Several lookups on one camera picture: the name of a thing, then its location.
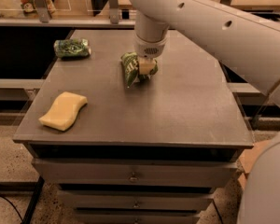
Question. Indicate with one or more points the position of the yellow sponge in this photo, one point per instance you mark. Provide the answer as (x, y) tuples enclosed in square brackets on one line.
[(63, 111)]

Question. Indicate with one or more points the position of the green jalapeno chip bag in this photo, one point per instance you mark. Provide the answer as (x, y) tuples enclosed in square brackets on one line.
[(130, 67)]

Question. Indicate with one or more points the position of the top drawer round knob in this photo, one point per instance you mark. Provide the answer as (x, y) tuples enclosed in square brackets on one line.
[(133, 178)]

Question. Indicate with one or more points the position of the green soda can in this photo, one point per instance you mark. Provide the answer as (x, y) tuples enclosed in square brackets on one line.
[(72, 48)]

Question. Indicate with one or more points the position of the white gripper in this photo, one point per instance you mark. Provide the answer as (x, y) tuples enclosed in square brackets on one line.
[(149, 48)]

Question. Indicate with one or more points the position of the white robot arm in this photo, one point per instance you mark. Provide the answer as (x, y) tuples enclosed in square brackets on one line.
[(250, 47)]

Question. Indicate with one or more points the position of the middle drawer round knob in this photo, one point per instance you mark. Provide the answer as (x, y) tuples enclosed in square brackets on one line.
[(136, 205)]

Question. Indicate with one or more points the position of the drawer round knob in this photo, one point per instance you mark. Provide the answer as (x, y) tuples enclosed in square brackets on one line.
[(136, 205), (133, 178)]

